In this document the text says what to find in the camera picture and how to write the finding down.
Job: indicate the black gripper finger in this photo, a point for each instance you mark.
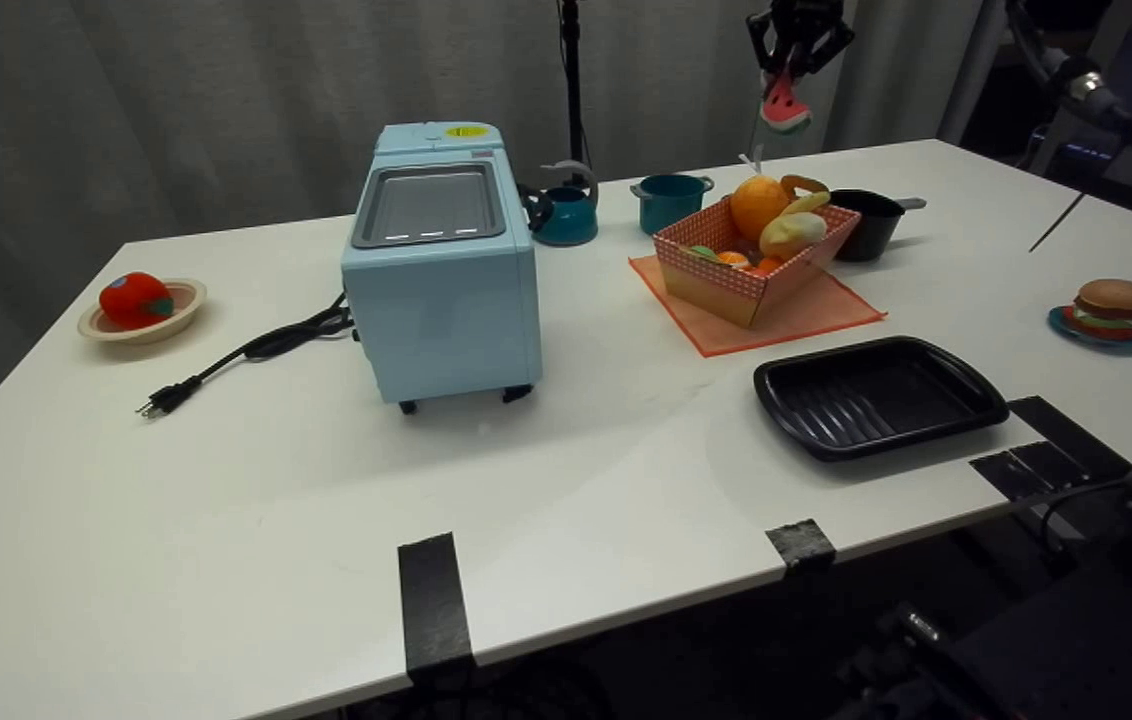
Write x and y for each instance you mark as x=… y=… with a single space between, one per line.
x=828 y=42
x=764 y=47

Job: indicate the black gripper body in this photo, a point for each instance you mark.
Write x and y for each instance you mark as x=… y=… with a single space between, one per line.
x=807 y=13

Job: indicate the toy watermelon slice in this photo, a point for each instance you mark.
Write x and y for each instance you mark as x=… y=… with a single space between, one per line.
x=784 y=111

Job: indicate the small teal pot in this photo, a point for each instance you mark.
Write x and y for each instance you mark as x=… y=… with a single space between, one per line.
x=668 y=200

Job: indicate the black pot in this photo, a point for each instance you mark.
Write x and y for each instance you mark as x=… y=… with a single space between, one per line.
x=875 y=227

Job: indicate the orange striped basket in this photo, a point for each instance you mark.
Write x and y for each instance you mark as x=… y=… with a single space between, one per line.
x=739 y=287

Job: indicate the orange toy fruit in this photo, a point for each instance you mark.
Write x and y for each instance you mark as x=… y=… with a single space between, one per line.
x=758 y=210

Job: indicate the yellow white toy food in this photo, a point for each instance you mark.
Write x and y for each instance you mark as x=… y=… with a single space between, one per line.
x=791 y=234

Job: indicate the small green toy vegetable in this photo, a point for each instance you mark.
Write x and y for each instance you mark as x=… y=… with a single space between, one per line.
x=696 y=248

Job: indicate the teal toy kettle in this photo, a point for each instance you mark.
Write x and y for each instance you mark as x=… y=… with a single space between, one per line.
x=566 y=213

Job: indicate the orange place mat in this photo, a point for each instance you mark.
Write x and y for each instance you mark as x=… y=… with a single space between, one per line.
x=807 y=315

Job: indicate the dark background equipment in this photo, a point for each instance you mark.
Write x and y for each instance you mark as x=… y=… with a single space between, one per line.
x=1127 y=95

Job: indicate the black ridged baking tray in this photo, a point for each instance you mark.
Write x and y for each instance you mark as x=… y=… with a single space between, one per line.
x=876 y=397

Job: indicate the teal small plate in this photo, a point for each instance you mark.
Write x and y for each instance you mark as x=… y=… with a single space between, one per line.
x=1071 y=329

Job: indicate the toy hamburger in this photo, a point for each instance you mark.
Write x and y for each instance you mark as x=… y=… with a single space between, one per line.
x=1110 y=307

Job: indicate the light blue toaster oven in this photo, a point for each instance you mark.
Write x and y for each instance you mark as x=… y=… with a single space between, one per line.
x=444 y=265

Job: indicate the wide black tape patch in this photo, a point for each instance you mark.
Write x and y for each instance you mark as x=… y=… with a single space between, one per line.
x=1048 y=455

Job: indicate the black tape strip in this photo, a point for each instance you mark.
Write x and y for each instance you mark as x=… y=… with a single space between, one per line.
x=434 y=607
x=803 y=546

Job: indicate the red tomato on plate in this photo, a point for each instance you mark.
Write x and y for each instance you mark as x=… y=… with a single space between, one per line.
x=187 y=308

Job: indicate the red toy tomato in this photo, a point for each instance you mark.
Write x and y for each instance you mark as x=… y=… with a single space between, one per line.
x=132 y=296

